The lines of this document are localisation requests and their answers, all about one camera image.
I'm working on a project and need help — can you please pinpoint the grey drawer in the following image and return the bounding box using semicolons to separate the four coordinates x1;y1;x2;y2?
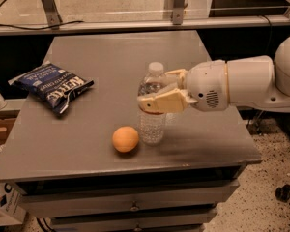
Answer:
20;180;240;218
51;208;217;232

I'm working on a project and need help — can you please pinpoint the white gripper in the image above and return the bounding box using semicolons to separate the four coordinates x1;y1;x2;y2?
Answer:
137;60;228;113

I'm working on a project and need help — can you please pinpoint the black cable on ledge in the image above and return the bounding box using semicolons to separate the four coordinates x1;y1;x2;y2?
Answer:
0;19;85;31

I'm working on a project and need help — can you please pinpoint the metal bracket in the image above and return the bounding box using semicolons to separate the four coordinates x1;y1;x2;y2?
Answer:
41;0;62;29
164;0;189;25

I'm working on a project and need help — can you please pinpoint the black hanging cable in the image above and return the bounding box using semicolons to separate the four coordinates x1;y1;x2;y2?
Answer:
260;14;273;55

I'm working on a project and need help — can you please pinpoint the top grey drawer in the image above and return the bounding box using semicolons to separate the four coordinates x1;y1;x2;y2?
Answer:
20;180;240;218

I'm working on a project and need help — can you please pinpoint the white printed box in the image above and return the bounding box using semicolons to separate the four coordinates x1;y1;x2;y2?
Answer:
0;184;26;226

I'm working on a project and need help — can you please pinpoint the black chair caster wheel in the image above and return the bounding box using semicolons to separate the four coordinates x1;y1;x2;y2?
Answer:
275;184;290;202

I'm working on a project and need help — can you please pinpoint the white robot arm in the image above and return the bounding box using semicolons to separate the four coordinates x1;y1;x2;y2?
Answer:
137;37;290;113

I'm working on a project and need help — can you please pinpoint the brown cardboard box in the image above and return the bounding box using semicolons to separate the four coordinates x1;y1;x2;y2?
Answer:
0;118;15;145

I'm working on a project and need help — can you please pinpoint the middle metal bracket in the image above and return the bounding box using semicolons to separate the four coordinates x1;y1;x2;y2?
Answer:
164;0;189;25

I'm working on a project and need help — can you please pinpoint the left metal bracket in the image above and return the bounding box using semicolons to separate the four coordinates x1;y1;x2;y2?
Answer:
41;0;62;29

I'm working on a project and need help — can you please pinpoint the blue potato chips bag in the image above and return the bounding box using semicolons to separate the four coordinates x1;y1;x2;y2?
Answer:
8;62;94;115

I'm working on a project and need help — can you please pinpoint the clear plastic water bottle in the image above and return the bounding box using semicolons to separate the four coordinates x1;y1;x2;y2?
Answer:
138;62;166;145

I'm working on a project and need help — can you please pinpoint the orange fruit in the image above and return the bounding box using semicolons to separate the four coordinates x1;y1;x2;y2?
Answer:
112;127;139;153

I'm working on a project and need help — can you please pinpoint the grey drawer cabinet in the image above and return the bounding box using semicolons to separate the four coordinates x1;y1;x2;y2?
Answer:
0;30;264;232

